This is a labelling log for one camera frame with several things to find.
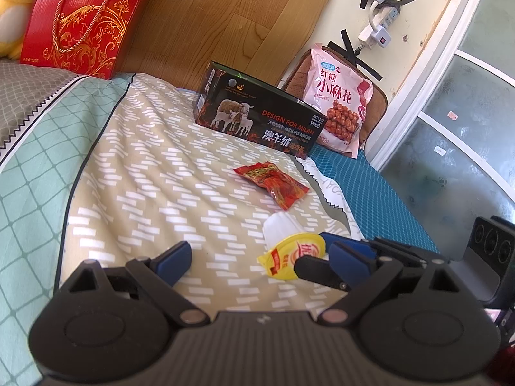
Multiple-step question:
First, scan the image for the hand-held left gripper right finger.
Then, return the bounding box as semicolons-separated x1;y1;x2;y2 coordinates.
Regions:
322;244;489;326

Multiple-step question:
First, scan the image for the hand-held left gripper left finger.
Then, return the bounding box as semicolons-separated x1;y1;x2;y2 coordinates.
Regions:
60;240;210;326

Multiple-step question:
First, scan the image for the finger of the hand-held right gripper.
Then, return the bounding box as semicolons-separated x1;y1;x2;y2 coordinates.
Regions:
320;231;447;269
293;255;353;292

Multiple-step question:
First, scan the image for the yellow-lidded jelly cup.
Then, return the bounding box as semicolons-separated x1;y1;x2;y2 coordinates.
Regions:
257;233;327;282

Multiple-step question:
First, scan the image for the black sheep-print box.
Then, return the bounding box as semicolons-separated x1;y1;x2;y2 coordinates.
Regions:
195;61;319;159

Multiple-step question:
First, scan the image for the white ribbed plastic cup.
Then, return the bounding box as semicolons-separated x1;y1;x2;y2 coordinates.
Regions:
262;211;300;248

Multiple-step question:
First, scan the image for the red flame-print snack packet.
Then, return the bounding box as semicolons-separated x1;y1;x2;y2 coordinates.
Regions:
233;161;310;211

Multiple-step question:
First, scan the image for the dark red cloth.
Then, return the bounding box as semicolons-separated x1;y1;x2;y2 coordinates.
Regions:
493;342;515;386

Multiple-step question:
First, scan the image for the white framed glass door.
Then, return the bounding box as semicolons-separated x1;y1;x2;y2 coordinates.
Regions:
368;0;515;258

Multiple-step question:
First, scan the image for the brown seat cushion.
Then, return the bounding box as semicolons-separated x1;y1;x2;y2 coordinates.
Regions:
279;54;388;149

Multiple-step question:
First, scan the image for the pink snack bag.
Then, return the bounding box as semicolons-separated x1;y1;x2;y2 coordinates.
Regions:
302;43;373;159

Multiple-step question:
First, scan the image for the white power strip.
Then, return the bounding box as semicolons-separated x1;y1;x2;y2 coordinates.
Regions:
358;6;401;51

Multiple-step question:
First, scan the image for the red gift box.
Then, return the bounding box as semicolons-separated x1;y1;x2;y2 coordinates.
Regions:
19;0;157;80

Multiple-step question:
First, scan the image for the yellow plush toy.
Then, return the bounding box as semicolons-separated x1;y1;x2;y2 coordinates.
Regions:
0;0;49;60

